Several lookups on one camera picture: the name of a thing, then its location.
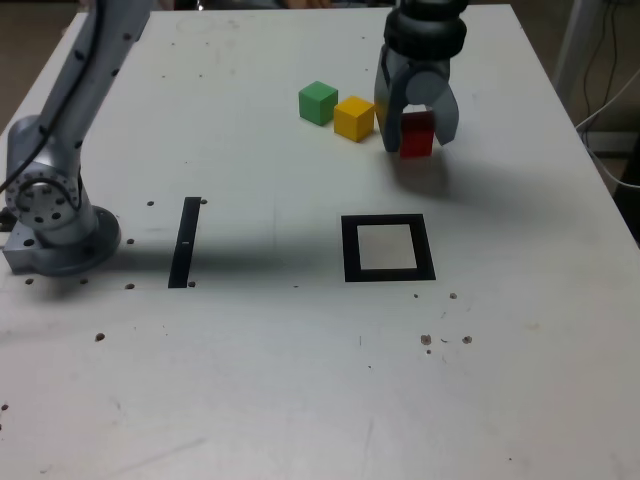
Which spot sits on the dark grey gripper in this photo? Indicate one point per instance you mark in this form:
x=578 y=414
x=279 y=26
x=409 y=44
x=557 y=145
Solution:
x=420 y=65

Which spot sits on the red cube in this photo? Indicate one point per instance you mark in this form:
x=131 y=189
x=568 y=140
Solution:
x=416 y=142

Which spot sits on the yellow cube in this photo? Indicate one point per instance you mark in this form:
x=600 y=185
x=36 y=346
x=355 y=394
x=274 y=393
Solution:
x=352 y=122

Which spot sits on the green cube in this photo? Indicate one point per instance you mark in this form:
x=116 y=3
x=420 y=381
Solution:
x=312 y=105

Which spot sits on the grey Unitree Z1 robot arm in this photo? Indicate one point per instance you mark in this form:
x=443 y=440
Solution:
x=50 y=220

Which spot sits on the black tape square outline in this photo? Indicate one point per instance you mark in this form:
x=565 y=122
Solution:
x=350 y=250

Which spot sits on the black tape strip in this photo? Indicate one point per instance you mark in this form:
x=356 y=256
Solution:
x=182 y=245

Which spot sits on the white metal frame post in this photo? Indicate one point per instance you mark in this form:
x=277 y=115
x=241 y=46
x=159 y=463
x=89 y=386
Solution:
x=575 y=40

